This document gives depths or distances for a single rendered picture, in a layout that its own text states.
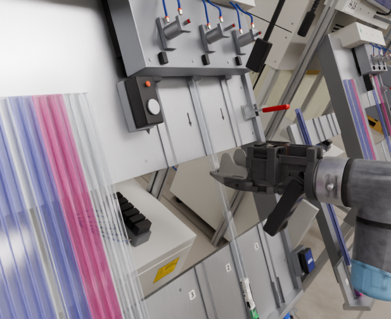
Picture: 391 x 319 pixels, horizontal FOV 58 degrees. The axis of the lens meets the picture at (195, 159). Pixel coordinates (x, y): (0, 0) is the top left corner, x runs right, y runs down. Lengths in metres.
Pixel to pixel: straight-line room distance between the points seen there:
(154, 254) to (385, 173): 0.63
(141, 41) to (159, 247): 0.60
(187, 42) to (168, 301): 0.43
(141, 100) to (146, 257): 0.52
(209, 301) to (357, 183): 0.33
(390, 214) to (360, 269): 0.09
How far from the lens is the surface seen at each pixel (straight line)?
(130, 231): 0.96
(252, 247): 0.79
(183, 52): 0.62
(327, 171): 0.56
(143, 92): 0.55
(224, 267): 0.71
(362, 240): 0.56
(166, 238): 1.03
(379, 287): 0.57
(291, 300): 0.89
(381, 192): 0.54
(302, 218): 1.12
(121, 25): 0.59
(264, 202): 0.88
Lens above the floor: 1.30
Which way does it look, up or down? 28 degrees down
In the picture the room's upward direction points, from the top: 22 degrees clockwise
